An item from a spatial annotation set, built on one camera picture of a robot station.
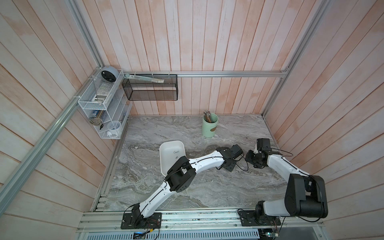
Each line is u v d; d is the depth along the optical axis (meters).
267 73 0.95
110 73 0.80
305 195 0.43
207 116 0.98
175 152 0.98
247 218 0.73
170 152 0.98
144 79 0.91
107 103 0.75
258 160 0.68
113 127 0.86
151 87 1.04
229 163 0.82
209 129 1.01
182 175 0.57
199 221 0.75
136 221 0.62
